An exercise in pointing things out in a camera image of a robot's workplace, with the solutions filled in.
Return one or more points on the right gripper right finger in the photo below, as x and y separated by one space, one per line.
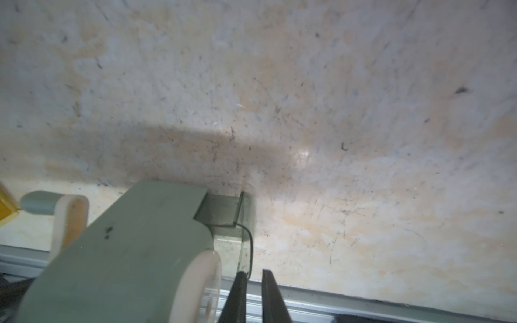
274 309

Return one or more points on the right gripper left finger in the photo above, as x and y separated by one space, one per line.
234 310

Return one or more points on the green pencil sharpener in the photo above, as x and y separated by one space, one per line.
145 259

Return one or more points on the yellow sharpener front row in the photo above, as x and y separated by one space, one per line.
9 207

